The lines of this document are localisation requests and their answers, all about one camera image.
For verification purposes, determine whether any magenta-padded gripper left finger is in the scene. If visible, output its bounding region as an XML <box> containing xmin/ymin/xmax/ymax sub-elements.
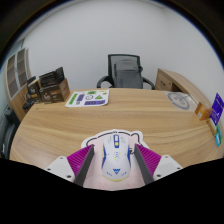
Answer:
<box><xmin>44</xmin><ymin>144</ymin><xmax>95</xmax><ymax>187</ymax></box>

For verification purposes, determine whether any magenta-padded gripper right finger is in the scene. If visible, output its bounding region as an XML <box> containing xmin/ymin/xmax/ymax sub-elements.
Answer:
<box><xmin>133</xmin><ymin>143</ymin><xmax>183</xmax><ymax>186</ymax></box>

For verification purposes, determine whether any white blue yellow computer mouse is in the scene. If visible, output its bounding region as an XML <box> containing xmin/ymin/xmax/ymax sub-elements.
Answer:
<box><xmin>100</xmin><ymin>133</ymin><xmax>132</xmax><ymax>182</ymax></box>

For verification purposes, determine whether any pink pig-shaped mouse pad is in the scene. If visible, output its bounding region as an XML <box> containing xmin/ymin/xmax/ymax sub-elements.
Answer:
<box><xmin>80</xmin><ymin>129</ymin><xmax>149</xmax><ymax>191</ymax></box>

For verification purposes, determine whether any round grey smiley mouse pad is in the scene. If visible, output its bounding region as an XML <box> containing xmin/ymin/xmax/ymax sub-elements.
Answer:
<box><xmin>167</xmin><ymin>91</ymin><xmax>192</xmax><ymax>111</ymax></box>

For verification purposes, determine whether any white sticker sheet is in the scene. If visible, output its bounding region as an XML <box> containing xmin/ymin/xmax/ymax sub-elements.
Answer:
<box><xmin>64</xmin><ymin>88</ymin><xmax>110</xmax><ymax>108</ymax></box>

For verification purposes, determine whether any brown printed box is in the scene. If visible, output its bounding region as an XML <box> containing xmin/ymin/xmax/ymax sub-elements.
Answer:
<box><xmin>38</xmin><ymin>78</ymin><xmax>71</xmax><ymax>104</ymax></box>

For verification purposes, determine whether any small dark printed box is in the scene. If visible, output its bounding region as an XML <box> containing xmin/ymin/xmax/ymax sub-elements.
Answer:
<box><xmin>26</xmin><ymin>76</ymin><xmax>43</xmax><ymax>102</ymax></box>

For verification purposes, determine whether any wooden side desk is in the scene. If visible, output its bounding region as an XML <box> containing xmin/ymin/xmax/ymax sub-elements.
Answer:
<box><xmin>155</xmin><ymin>68</ymin><xmax>214</xmax><ymax>108</ymax></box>

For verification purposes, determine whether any purple retail package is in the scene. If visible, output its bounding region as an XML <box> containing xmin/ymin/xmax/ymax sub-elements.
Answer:
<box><xmin>209</xmin><ymin>92</ymin><xmax>224</xmax><ymax>126</ymax></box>

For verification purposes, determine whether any black printed box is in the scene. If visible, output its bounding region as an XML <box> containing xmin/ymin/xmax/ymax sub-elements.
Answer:
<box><xmin>38</xmin><ymin>66</ymin><xmax>66</xmax><ymax>88</ymax></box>

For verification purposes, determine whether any grey backpack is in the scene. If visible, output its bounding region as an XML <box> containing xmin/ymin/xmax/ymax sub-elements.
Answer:
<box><xmin>113</xmin><ymin>59</ymin><xmax>144</xmax><ymax>89</ymax></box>

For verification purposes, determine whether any black mesh office chair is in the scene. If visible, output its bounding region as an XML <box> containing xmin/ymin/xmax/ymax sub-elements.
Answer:
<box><xmin>96</xmin><ymin>53</ymin><xmax>156</xmax><ymax>90</ymax></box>

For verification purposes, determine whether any wooden shelf cabinet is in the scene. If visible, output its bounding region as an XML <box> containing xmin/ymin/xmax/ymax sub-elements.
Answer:
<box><xmin>3</xmin><ymin>47</ymin><xmax>33</xmax><ymax>121</ymax></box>

